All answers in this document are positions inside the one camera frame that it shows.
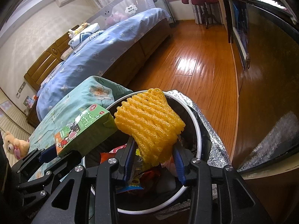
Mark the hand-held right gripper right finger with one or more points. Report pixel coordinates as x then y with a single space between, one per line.
178 165

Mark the bed with blue cover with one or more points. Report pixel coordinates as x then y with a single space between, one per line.
112 49

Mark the grey bed guard rail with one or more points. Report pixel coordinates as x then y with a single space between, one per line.
121 2

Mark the pink plush toy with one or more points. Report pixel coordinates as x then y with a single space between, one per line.
115 17

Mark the green drink carton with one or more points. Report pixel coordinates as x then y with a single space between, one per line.
88 126

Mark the yellow foam fruit net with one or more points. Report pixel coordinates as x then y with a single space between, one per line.
149 121

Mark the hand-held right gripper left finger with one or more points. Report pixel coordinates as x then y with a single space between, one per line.
129 165

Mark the dark wooden coat rack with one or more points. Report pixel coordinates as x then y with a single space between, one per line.
206 14

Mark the yellow white plush toy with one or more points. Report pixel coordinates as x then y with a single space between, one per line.
78 29

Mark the wooden headboard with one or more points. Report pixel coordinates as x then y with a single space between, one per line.
46 63

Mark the red snack bag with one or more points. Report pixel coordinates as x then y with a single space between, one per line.
147 178

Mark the black glossy cabinet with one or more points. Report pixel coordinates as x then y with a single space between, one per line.
268 63

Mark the silver foil insulation bag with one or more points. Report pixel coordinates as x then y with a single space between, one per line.
210 140

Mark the wooden nightstand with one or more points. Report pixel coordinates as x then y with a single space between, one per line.
32 116

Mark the black trash bin white rim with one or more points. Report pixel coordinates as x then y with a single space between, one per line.
189 135

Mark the cream louvered door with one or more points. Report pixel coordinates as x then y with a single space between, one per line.
14 121

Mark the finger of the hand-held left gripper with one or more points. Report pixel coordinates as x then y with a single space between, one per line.
63 163
48 155

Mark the small beige pillow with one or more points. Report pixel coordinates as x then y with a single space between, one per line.
66 54

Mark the orange plastic packet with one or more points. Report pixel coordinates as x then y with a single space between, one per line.
109 155

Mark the yellow teddy bear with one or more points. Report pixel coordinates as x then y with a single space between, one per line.
16 144

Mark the folded white blue quilt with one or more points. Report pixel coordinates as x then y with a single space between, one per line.
88 35

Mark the teal floral tablecloth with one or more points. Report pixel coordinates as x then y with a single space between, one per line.
70 107

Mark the wall switch panel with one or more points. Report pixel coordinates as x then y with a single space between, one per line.
20 89

